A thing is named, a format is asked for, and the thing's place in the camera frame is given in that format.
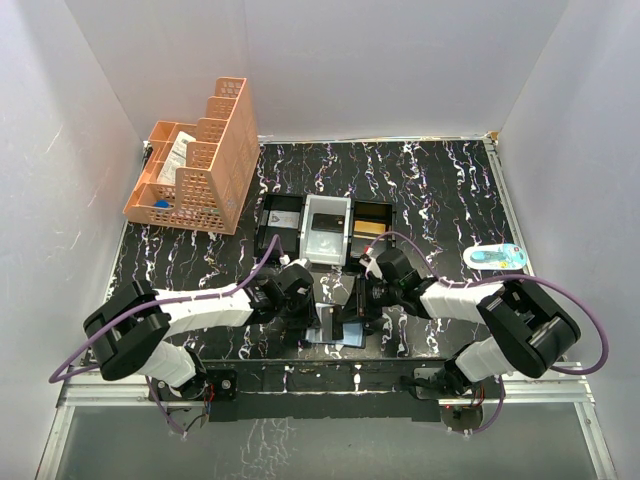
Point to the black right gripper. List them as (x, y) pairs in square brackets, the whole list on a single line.
[(360, 304)]

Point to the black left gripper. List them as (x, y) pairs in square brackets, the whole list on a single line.
[(310, 314)]

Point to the black leather card holder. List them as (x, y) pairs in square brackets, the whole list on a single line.
[(354, 335)]

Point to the dark card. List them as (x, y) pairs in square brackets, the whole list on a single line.
[(328, 222)]

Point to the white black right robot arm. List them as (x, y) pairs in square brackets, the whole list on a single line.
[(529, 330)]

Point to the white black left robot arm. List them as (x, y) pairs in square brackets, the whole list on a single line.
[(139, 343)]

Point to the gold card in right bin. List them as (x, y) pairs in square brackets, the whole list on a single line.
[(368, 230)]

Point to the card in left bin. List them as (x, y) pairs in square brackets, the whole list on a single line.
[(284, 219)]

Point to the white middle bin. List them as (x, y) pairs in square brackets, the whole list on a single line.
[(325, 248)]

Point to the black right bin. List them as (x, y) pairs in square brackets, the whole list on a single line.
[(369, 220)]

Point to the black bin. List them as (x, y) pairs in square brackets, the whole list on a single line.
[(289, 238), (369, 220)]

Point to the black left bin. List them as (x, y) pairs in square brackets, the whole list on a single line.
[(289, 238)]

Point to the orange plastic desk organizer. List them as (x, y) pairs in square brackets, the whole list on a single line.
[(210, 191)]

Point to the blue white blister pack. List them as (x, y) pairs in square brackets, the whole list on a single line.
[(506, 256)]

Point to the white paper packet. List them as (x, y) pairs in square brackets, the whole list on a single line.
[(176, 158)]

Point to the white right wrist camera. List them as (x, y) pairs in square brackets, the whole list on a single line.
[(371, 267)]

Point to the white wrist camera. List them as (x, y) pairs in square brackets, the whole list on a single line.
[(287, 262), (371, 267)]

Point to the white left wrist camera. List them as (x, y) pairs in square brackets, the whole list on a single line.
[(287, 262)]

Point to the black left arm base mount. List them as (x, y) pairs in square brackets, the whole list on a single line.
[(221, 385)]

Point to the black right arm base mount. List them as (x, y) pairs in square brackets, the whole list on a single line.
[(438, 384)]

